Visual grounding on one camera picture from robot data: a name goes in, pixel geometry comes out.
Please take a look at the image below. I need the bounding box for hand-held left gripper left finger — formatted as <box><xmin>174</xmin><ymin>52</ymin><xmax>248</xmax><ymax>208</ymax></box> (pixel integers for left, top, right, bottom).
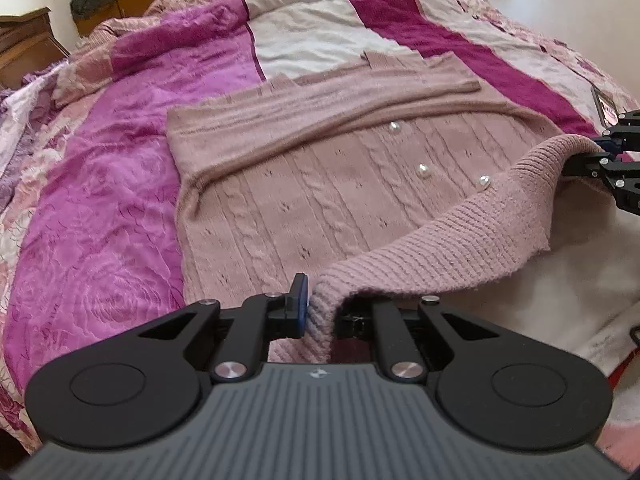
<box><xmin>136</xmin><ymin>273</ymin><xmax>310</xmax><ymax>383</ymax></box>

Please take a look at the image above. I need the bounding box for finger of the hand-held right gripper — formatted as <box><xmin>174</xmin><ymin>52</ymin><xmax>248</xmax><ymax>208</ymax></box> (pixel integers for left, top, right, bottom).
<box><xmin>602</xmin><ymin>109</ymin><xmax>640</xmax><ymax>153</ymax></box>
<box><xmin>562</xmin><ymin>150</ymin><xmax>640</xmax><ymax>217</ymax></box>

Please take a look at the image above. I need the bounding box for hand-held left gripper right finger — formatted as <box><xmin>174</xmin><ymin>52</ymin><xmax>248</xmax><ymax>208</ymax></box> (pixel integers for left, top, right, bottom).
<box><xmin>335</xmin><ymin>296</ymin><xmax>503</xmax><ymax>383</ymax></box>

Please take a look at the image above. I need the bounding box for pink knit cardigan sweater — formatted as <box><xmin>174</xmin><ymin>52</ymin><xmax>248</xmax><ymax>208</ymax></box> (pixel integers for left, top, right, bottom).
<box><xmin>166</xmin><ymin>50</ymin><xmax>603</xmax><ymax>367</ymax></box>

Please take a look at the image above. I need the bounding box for dark flat phone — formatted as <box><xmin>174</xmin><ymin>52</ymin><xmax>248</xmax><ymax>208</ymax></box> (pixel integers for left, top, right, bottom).
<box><xmin>591</xmin><ymin>85</ymin><xmax>617</xmax><ymax>127</ymax></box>

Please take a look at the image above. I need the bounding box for white fleece cloth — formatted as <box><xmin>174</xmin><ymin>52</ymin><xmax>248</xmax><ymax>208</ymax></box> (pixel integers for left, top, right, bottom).
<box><xmin>470</xmin><ymin>175</ymin><xmax>640</xmax><ymax>396</ymax></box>

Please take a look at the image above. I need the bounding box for purple and white patchwork quilt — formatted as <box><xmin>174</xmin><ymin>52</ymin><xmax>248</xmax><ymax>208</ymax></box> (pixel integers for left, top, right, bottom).
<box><xmin>0</xmin><ymin>0</ymin><xmax>640</xmax><ymax>456</ymax></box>

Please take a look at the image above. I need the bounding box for lavender floral ruffled pillow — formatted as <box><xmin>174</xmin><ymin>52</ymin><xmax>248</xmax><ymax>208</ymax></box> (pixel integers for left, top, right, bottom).
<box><xmin>0</xmin><ymin>67</ymin><xmax>61</xmax><ymax>211</ymax></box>

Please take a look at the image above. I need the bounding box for carved wooden headboard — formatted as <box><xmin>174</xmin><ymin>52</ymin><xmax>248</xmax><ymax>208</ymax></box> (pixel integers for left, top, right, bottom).
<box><xmin>0</xmin><ymin>7</ymin><xmax>71</xmax><ymax>92</ymax></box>

